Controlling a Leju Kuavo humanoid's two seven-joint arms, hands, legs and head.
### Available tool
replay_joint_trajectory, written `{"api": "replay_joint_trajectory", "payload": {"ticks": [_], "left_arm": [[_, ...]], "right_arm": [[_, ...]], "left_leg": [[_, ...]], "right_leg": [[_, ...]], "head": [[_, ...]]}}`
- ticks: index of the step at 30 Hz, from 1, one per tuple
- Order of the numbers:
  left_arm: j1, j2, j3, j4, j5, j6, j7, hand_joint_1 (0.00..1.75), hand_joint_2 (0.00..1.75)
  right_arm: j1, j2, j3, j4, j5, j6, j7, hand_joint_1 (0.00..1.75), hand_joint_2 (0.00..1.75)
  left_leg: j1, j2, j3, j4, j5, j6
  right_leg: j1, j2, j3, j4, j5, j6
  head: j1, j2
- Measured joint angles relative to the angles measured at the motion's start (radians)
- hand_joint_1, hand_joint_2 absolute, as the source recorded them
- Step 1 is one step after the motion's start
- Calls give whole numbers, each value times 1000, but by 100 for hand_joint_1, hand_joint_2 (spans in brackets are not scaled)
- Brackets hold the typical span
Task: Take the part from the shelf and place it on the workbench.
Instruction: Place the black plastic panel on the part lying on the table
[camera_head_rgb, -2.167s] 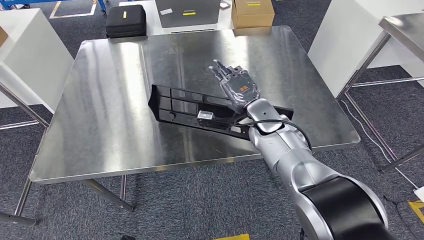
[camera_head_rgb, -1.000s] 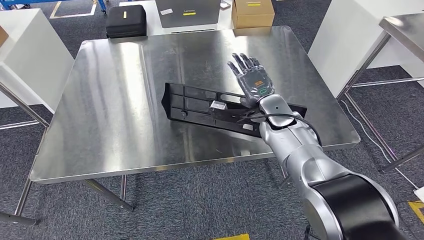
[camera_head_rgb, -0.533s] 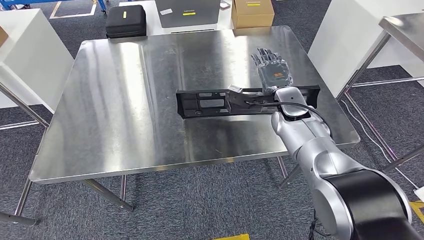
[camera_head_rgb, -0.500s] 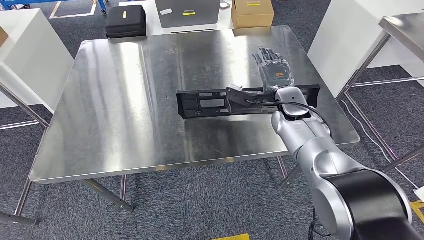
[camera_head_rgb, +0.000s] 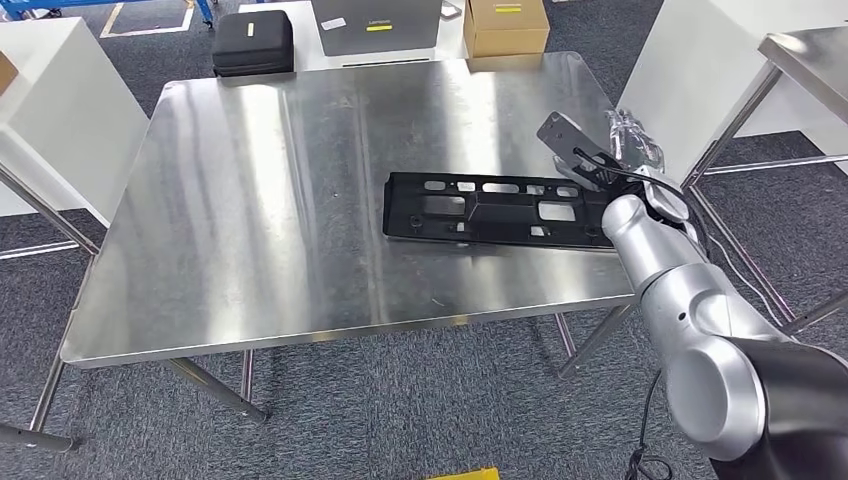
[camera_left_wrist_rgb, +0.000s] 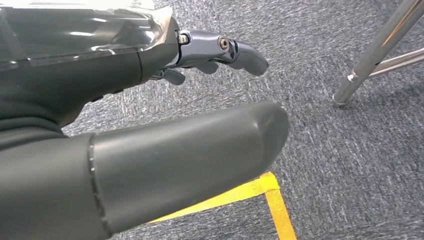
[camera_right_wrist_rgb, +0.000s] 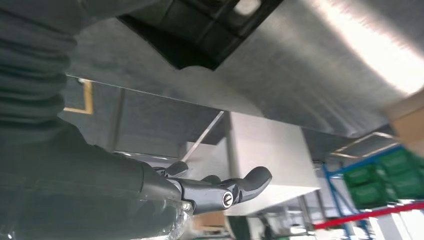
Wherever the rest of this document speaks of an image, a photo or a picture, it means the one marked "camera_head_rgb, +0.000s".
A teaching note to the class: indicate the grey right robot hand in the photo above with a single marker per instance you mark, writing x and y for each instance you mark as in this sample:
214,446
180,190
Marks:
636,146

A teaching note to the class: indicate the black plastic panel part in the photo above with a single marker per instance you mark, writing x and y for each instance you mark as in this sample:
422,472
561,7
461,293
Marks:
490,218

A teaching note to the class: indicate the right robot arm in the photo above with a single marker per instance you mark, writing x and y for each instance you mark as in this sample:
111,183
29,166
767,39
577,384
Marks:
696,298

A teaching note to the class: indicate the blue metal shelf rack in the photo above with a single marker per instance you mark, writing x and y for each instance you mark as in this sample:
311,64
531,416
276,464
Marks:
199,8

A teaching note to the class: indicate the white partition board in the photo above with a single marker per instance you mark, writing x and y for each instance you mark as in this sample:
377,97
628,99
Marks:
66,112
696,66

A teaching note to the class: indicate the brown cardboard box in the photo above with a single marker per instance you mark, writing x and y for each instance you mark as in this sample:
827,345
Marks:
507,30
5,73

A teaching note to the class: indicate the dark smartphone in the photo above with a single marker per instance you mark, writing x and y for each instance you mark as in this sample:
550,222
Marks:
450,9

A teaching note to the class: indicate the grey laptop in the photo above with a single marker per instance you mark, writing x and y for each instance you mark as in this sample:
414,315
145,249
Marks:
378,30

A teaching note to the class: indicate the white desk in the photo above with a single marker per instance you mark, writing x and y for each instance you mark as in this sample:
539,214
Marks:
298,40

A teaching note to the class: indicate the yellow floor tape square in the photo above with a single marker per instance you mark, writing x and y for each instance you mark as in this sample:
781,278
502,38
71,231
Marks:
464,475

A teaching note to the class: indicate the black box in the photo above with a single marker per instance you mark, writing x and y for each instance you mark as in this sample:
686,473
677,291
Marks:
252,43

